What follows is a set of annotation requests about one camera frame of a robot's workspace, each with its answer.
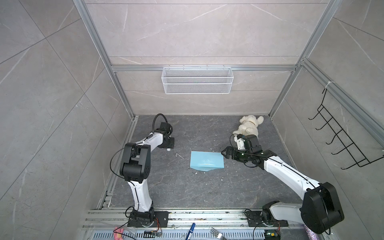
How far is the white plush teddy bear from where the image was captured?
1.00 meters

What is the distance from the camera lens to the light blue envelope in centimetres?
92

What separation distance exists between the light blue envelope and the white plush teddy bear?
0.24 m
